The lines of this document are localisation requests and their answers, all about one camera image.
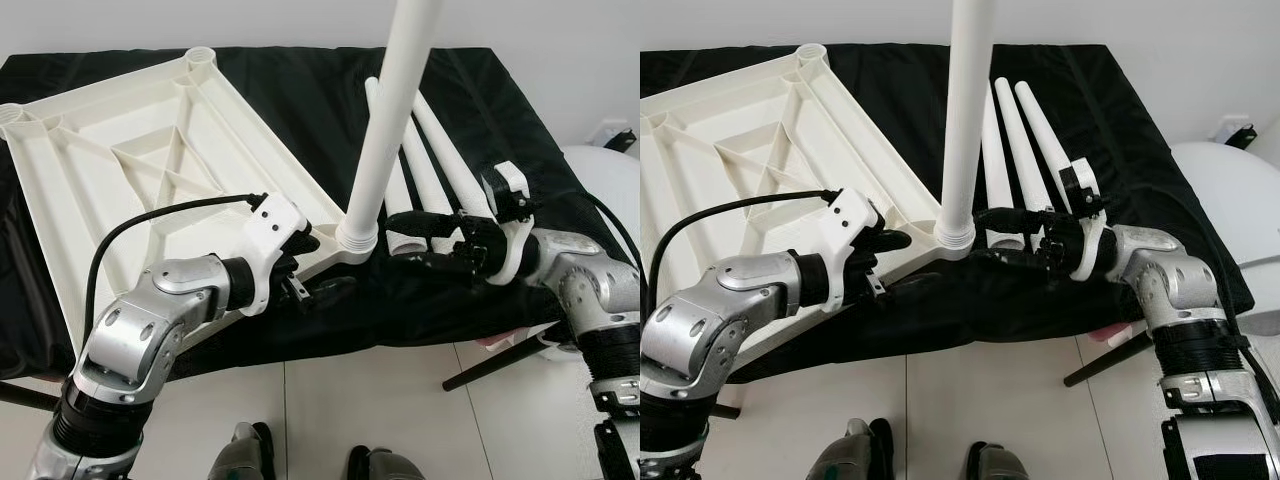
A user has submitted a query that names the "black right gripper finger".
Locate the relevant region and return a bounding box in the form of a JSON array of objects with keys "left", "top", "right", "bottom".
[
  {"left": 385, "top": 212, "right": 463, "bottom": 237},
  {"left": 400, "top": 246, "right": 476, "bottom": 269},
  {"left": 985, "top": 240, "right": 1059, "bottom": 265},
  {"left": 975, "top": 205, "right": 1051, "bottom": 230}
]

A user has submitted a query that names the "white plastic children table top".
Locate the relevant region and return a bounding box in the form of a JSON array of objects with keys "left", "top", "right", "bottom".
[
  {"left": 0, "top": 45, "right": 379, "bottom": 361},
  {"left": 640, "top": 42, "right": 979, "bottom": 381}
]

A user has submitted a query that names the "black cloth table cover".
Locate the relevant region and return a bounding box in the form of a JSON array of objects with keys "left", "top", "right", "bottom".
[
  {"left": 0, "top": 45, "right": 641, "bottom": 381},
  {"left": 640, "top": 42, "right": 1256, "bottom": 386}
]

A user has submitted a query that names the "white dome appliance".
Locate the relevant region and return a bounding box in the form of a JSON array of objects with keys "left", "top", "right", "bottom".
[
  {"left": 1170, "top": 140, "right": 1280, "bottom": 336},
  {"left": 540, "top": 145, "right": 641, "bottom": 361}
]

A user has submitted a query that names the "grey robot left foot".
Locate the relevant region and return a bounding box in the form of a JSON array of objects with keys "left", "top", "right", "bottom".
[
  {"left": 808, "top": 418, "right": 894, "bottom": 480},
  {"left": 205, "top": 422, "right": 276, "bottom": 480}
]

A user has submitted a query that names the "grey robot foot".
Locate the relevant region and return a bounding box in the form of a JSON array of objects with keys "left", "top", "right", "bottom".
[
  {"left": 345, "top": 447, "right": 421, "bottom": 480},
  {"left": 205, "top": 422, "right": 276, "bottom": 480},
  {"left": 965, "top": 443, "right": 1021, "bottom": 480},
  {"left": 808, "top": 418, "right": 894, "bottom": 480}
]

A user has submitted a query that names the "grey robot right foot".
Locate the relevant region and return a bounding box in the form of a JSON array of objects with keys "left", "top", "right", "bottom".
[
  {"left": 965, "top": 443, "right": 1021, "bottom": 480},
  {"left": 345, "top": 447, "right": 421, "bottom": 480}
]

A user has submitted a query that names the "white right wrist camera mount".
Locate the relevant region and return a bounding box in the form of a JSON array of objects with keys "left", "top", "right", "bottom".
[
  {"left": 483, "top": 162, "right": 541, "bottom": 286},
  {"left": 1058, "top": 157, "right": 1111, "bottom": 281}
]

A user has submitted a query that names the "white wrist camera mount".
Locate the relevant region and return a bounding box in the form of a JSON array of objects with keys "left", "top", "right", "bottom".
[
  {"left": 483, "top": 162, "right": 541, "bottom": 286},
  {"left": 1058, "top": 157, "right": 1111, "bottom": 281},
  {"left": 240, "top": 193, "right": 311, "bottom": 316},
  {"left": 822, "top": 188, "right": 891, "bottom": 311}
]

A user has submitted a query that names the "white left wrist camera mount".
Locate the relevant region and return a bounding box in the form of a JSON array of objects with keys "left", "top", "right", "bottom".
[
  {"left": 240, "top": 193, "right": 311, "bottom": 316},
  {"left": 822, "top": 188, "right": 891, "bottom": 311}
]

